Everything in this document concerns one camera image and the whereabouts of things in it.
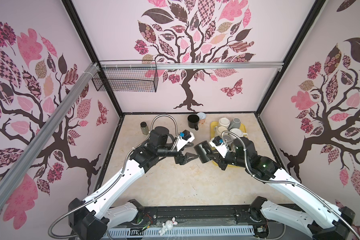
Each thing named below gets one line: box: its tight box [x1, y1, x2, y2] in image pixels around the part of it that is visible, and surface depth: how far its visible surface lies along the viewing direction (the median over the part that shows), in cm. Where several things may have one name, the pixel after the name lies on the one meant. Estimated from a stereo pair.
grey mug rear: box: [228, 117, 241, 131], surface depth 105 cm
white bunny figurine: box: [158, 216, 178, 237], surface depth 71 cm
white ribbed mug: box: [229, 128, 248, 138], surface depth 100 cm
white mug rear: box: [219, 117, 231, 129], surface depth 106 cm
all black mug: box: [187, 114, 200, 131], surface depth 106 cm
